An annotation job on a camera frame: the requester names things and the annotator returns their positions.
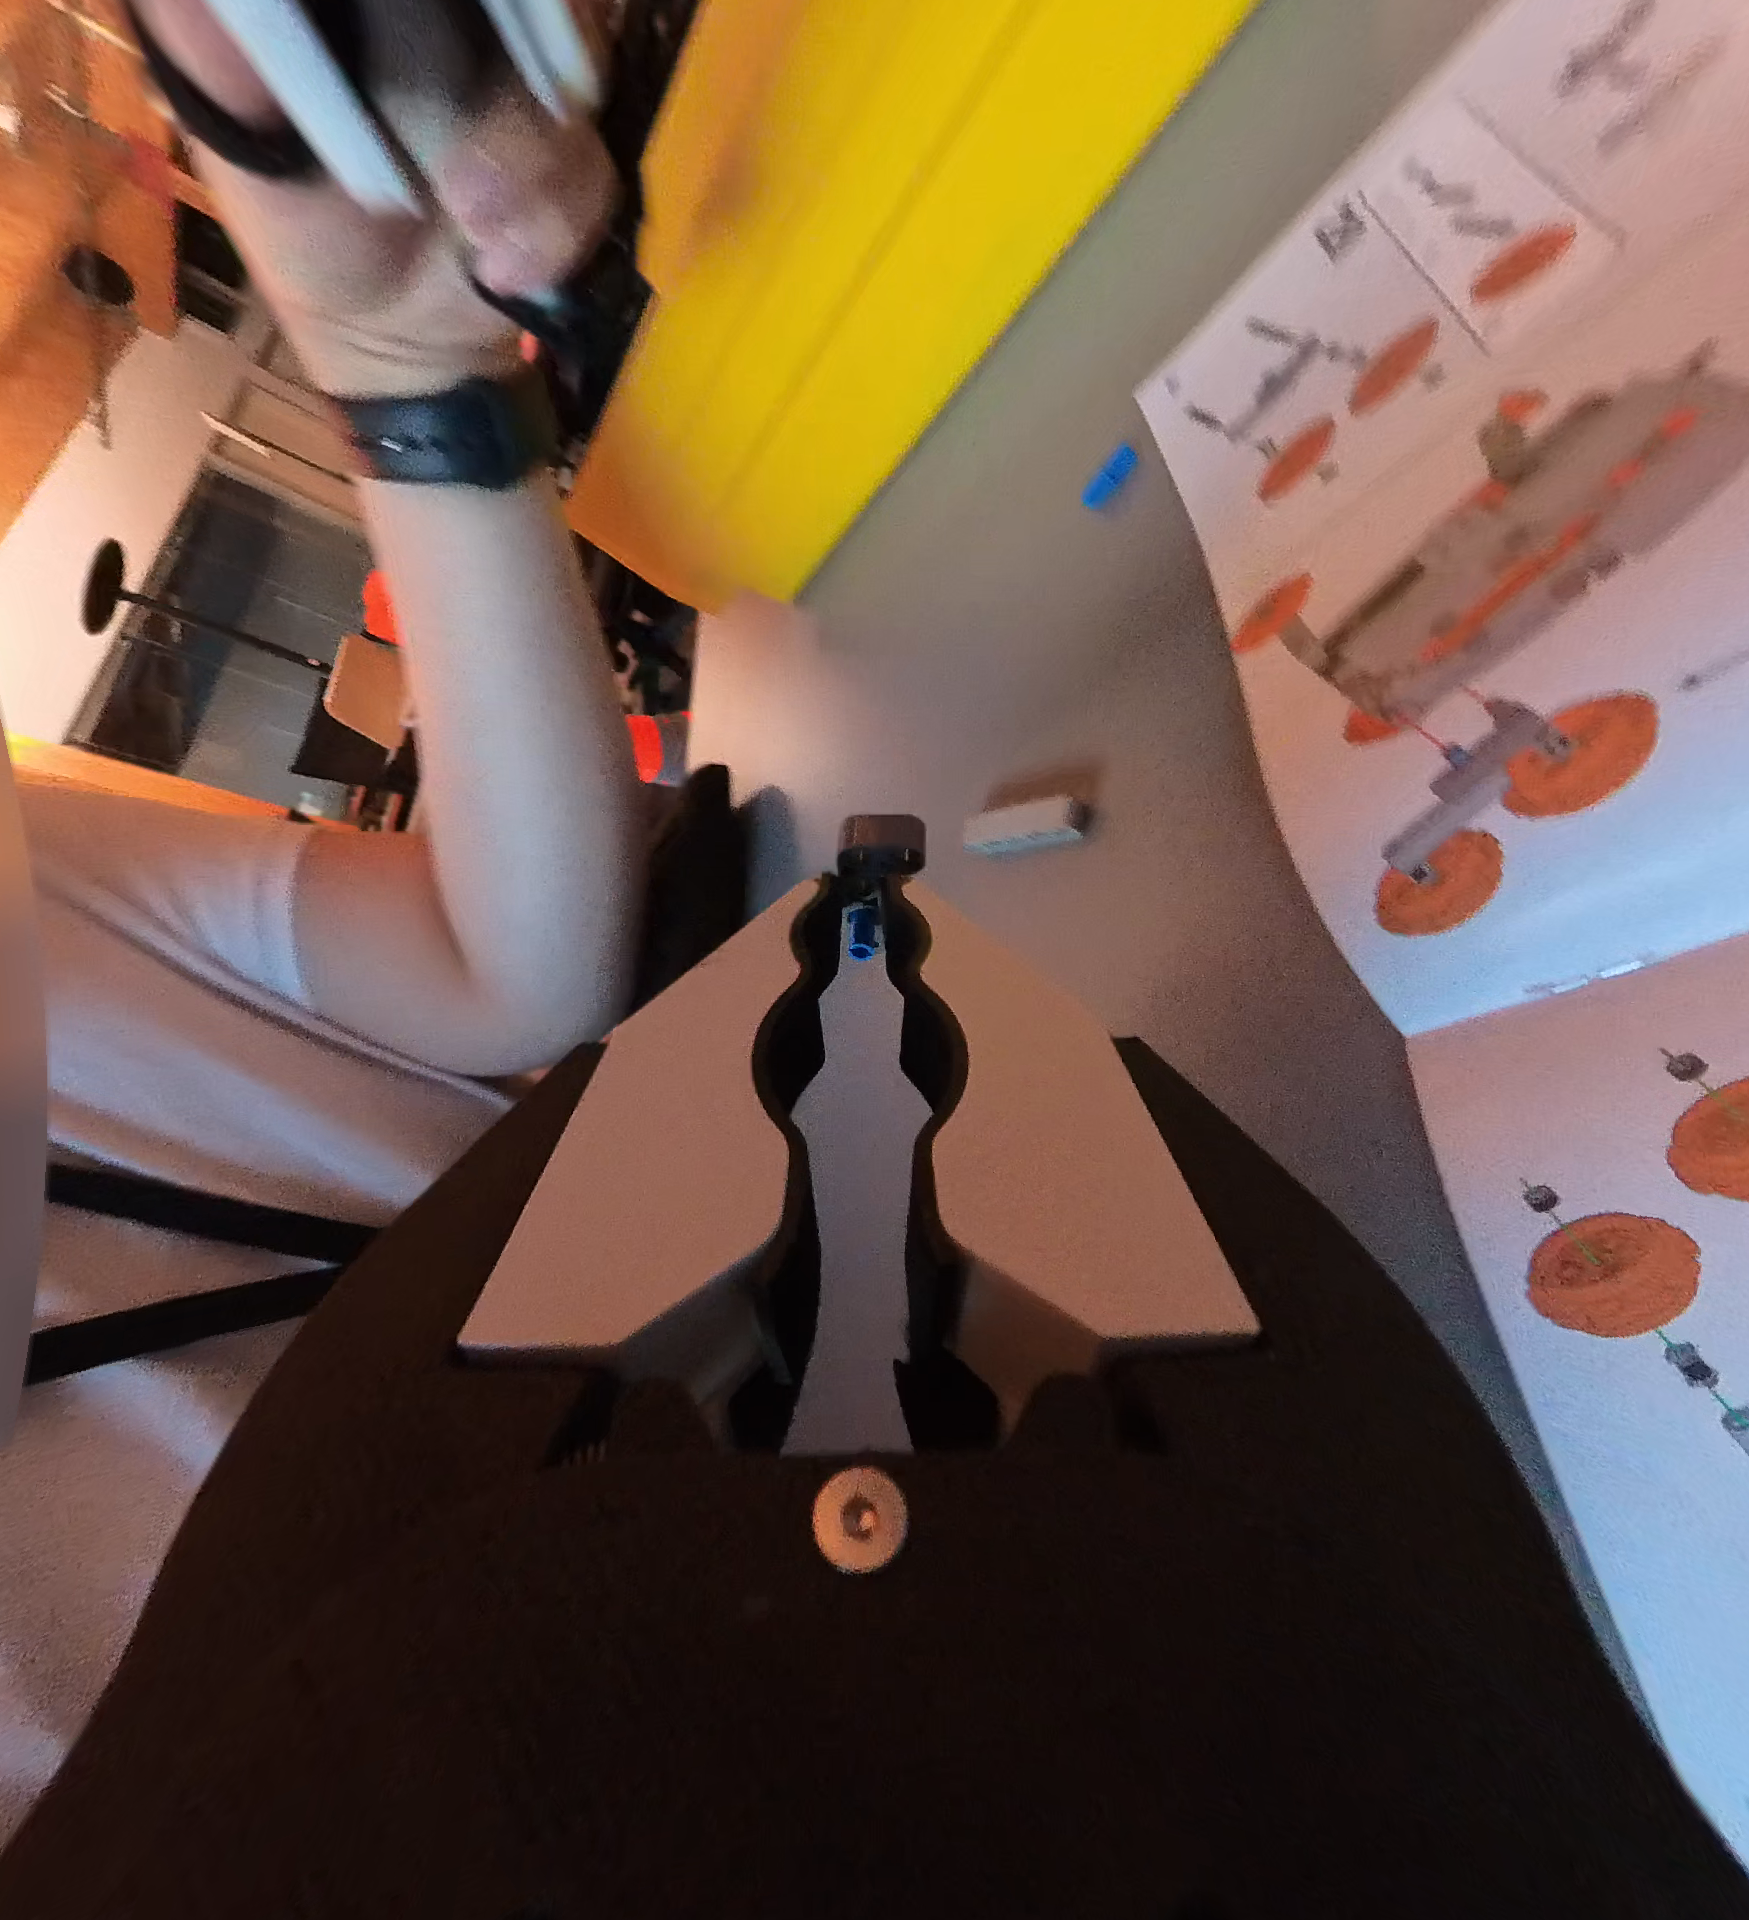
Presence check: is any person's left forearm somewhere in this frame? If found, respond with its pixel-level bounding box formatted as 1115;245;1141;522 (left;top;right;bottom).
289;450;655;1078

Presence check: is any white t-shirt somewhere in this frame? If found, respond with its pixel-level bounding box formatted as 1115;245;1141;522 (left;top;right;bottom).
0;772;519;1877

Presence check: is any black harness strap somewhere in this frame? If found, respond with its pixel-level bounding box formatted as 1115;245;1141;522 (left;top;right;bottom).
47;1158;384;1264
22;1264;351;1388

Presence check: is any white instruction booklet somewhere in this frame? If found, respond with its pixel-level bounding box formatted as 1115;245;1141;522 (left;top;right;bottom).
1137;0;1749;1920

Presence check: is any black wrist watch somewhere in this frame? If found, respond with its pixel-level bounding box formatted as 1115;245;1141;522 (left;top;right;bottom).
339;374;557;492

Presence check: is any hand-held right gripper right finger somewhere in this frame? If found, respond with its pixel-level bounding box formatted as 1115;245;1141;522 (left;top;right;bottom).
879;874;1264;1452

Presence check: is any grey desk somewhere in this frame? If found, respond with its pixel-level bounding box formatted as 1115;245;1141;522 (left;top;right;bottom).
684;0;1640;1728

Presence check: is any dark grey short beam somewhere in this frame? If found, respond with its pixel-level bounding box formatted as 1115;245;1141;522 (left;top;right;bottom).
833;814;931;902

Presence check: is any yellow plastic bin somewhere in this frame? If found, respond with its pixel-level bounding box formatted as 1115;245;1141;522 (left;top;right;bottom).
565;0;1262;612

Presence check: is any person's left hand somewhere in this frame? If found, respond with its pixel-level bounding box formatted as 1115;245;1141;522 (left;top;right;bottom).
160;0;622;403

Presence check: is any black office chair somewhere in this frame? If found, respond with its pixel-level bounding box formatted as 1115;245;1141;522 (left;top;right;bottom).
646;760;759;1011

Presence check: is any light grey long beam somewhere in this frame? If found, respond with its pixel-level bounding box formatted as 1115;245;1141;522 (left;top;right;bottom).
961;795;1096;860

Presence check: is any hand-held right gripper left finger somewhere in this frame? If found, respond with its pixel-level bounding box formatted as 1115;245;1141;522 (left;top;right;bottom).
458;874;837;1452

